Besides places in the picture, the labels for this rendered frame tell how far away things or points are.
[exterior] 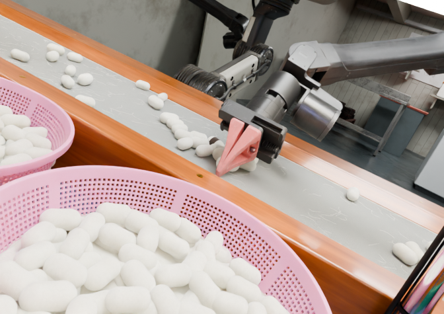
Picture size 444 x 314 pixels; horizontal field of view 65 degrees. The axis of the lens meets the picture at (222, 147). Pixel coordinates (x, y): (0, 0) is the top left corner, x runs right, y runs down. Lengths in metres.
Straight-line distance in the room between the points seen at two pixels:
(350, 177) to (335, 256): 0.36
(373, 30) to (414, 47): 8.07
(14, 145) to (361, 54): 0.55
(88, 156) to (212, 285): 0.25
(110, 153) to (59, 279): 0.20
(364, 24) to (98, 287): 8.75
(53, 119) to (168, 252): 0.23
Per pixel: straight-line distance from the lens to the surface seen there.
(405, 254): 0.54
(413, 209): 0.75
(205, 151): 0.54
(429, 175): 4.90
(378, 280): 0.40
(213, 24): 3.76
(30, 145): 0.44
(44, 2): 2.92
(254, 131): 0.48
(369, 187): 0.74
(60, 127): 0.46
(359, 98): 8.71
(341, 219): 0.56
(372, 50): 0.71
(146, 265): 0.31
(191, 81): 1.02
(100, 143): 0.46
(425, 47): 0.79
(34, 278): 0.27
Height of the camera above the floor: 0.93
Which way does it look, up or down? 18 degrees down
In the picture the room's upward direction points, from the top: 22 degrees clockwise
